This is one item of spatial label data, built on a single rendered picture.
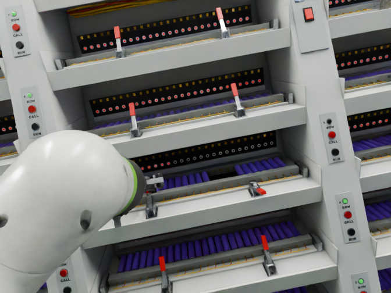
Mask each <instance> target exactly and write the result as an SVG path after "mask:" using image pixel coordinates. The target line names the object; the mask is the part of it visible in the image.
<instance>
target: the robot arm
mask: <svg viewBox="0 0 391 293"><path fill-rule="evenodd" d="M152 177H153V178H149V177H147V176H144V175H143V172H142V170H141V169H140V167H139V166H138V165H137V164H136V163H135V162H133V161H132V160H130V159H128V158H126V157H124V156H121V155H120V153H119V152H118V151H117V150H116V149H115V147H114V146H113V145H111V144H110V143H109V142H108V141H106V140H105V139H103V138H101V137H99V136H97V135H95V134H92V133H88V132H86V131H79V130H65V131H57V132H54V133H50V134H47V135H45V136H43V137H41V138H39V139H37V140H35V141H34V142H32V143H31V144H30V145H29V146H27V147H26V148H25V150H24V151H23V152H22V153H21V154H20V155H19V156H18V157H17V158H16V159H15V161H14V162H13V163H12V164H11V165H10V166H9V167H8V169H7V170H6V171H5V172H4V173H3V175H1V176H0V293H37V291H38V290H39V289H40V288H41V287H42V286H43V284H44V283H45V282H46V281H47V280H48V279H49V278H50V276H51V275H52V274H53V273H54V272H55V270H56V269H57V268H58V267H59V266H60V265H61V264H62V263H63V262H64V261H65V260H66V259H67V258H68V257H69V256H70V255H71V254H73V253H74V252H75V251H76V250H77V249H78V248H79V247H80V246H82V245H83V244H84V243H85V242H86V241H87V240H88V239H89V238H90V237H91V236H93V235H94V234H95V233H96V232H97V231H98V230H99V229H101V228H102V227H103V226H104V225H106V224H107V222H109V221H110V220H111V219H112V220H113V221H114V226H115V228H117V227H121V221H120V219H121V217H122V216H123V215H127V214H128V212H129V211H131V210H132V209H133V208H135V207H136V206H137V205H138V203H139V202H140V201H141V199H142V197H143V195H144V193H146V192H147V191H148V192H151V193H152V194H153V193H156V192H157V189H156V188H159V189H162V188H163V187H164V186H165V185H164V180H163V174H162V173H158V174H156V175H153V176H152Z"/></svg>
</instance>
